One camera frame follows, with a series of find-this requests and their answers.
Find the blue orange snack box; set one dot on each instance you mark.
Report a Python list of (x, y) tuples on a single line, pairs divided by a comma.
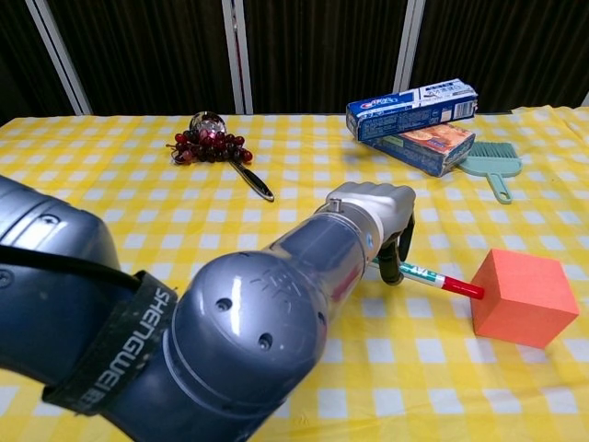
[(428, 149)]

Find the teal small brush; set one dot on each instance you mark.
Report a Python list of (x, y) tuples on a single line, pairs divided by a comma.
[(494, 168)]

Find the green white red-capped marker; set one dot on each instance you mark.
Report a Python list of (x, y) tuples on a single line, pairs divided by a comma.
[(432, 277)]

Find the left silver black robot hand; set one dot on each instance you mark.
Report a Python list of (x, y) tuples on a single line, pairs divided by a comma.
[(382, 200)]

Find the yellow white checkered tablecloth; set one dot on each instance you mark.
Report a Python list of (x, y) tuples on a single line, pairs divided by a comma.
[(414, 391)]

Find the aluminium frame post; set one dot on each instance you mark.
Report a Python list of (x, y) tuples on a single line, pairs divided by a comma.
[(58, 55), (409, 46), (237, 55)]

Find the blue white toothpaste box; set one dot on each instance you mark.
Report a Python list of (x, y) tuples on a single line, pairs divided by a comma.
[(405, 115)]

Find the dark red grape bunch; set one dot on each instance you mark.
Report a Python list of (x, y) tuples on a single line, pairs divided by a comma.
[(207, 147)]

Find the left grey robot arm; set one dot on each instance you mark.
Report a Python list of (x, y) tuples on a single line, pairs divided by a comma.
[(248, 322)]

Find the pink foam cube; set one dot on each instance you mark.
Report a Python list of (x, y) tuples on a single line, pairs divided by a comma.
[(524, 304)]

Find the teal mini brush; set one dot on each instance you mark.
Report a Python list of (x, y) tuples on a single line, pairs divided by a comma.
[(494, 149)]

